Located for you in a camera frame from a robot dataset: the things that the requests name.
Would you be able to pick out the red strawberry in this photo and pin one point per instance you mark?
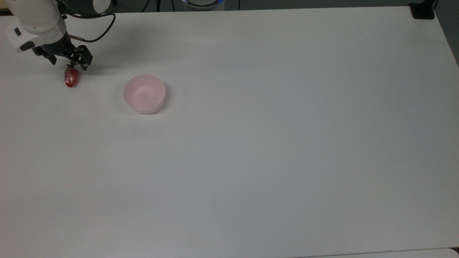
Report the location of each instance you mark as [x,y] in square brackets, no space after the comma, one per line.
[71,77]

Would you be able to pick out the pink plastic bowl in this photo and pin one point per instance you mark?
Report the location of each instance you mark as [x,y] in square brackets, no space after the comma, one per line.
[144,94]

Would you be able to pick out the black table edge clamp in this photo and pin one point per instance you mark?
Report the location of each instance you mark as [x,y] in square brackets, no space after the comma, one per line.
[423,10]

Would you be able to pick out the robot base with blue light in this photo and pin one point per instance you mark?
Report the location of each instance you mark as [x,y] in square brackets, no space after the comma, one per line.
[204,3]

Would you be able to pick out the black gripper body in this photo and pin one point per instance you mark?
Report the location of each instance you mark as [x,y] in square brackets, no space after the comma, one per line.
[61,46]

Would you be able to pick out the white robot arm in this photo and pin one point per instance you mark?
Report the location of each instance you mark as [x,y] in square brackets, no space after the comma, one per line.
[36,21]

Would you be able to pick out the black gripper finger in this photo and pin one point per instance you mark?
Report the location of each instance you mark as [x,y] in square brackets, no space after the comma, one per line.
[50,58]
[84,59]

